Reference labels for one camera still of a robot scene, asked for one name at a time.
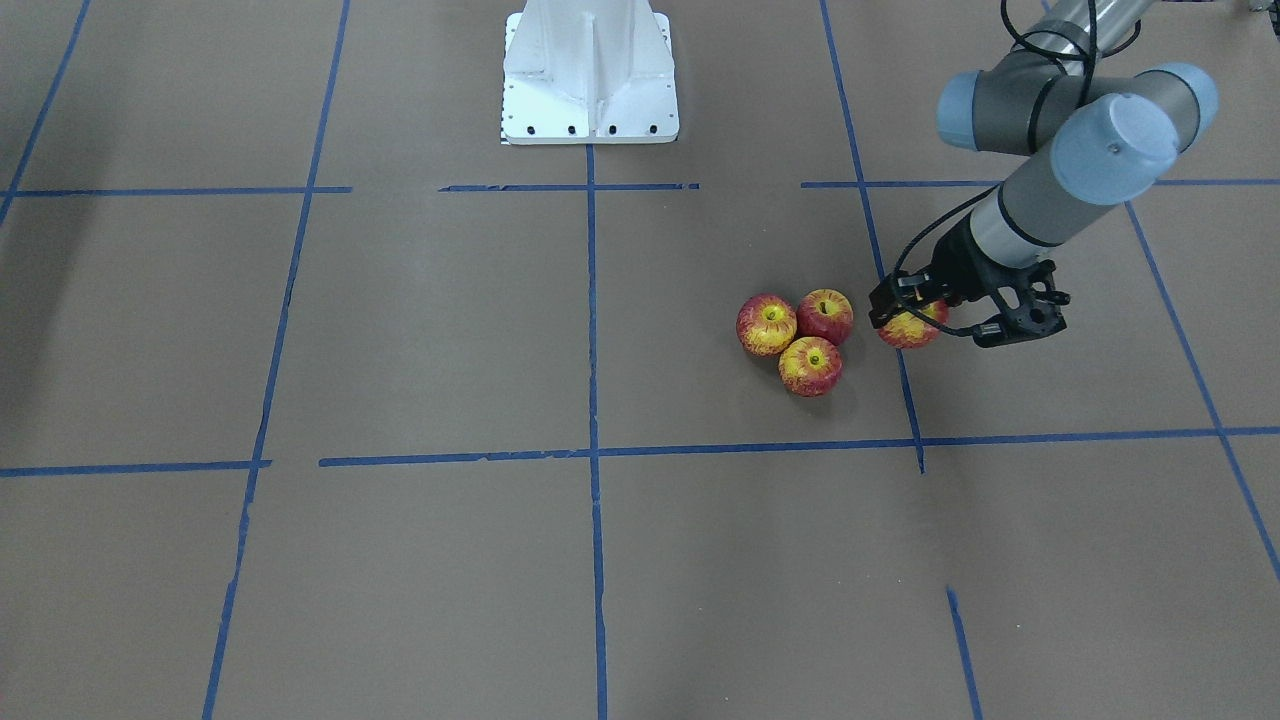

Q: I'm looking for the red yellow apple front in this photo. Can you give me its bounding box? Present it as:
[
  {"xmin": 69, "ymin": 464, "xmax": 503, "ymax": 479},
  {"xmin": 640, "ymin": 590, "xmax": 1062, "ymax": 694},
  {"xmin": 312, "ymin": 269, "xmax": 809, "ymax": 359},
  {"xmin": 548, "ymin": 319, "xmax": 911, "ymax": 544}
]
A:
[{"xmin": 777, "ymin": 336, "xmax": 844, "ymax": 398}]

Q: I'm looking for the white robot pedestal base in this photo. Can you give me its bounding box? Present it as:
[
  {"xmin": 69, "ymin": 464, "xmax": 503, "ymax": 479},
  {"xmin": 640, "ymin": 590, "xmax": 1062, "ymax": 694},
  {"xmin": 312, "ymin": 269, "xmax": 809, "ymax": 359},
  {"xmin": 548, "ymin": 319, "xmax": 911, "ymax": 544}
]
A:
[{"xmin": 500, "ymin": 1, "xmax": 681, "ymax": 146}]

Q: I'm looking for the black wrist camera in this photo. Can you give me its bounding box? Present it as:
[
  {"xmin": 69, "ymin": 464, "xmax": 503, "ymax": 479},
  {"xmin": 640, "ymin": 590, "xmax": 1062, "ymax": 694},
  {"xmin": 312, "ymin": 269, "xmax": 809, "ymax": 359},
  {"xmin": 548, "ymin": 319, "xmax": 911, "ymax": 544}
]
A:
[{"xmin": 972, "ymin": 259, "xmax": 1071, "ymax": 348}]

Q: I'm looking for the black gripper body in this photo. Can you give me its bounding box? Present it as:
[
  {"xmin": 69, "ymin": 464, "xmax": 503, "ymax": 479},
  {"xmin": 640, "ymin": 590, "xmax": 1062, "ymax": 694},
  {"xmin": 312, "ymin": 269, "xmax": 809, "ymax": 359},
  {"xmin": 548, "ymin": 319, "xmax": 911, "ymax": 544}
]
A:
[{"xmin": 895, "ymin": 215, "xmax": 1041, "ymax": 311}]

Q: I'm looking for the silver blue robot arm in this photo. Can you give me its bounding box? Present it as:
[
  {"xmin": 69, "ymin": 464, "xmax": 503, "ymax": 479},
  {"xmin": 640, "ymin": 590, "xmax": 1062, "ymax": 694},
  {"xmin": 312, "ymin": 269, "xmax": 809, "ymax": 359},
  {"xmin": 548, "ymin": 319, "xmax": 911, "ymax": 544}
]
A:
[{"xmin": 869, "ymin": 1, "xmax": 1221, "ymax": 348}]

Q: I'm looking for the red yellow apple back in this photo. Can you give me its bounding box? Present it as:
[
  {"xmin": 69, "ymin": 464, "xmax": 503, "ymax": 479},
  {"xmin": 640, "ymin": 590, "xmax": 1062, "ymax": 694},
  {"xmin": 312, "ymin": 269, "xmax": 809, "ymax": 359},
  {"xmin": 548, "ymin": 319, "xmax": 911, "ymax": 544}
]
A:
[{"xmin": 796, "ymin": 288, "xmax": 856, "ymax": 347}]

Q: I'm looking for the lone red yellow apple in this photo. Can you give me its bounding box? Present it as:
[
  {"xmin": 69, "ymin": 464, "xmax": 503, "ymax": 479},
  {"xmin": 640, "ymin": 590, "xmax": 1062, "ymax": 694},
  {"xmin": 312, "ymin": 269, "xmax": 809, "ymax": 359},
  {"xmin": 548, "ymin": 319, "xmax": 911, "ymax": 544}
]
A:
[{"xmin": 876, "ymin": 314, "xmax": 942, "ymax": 350}]

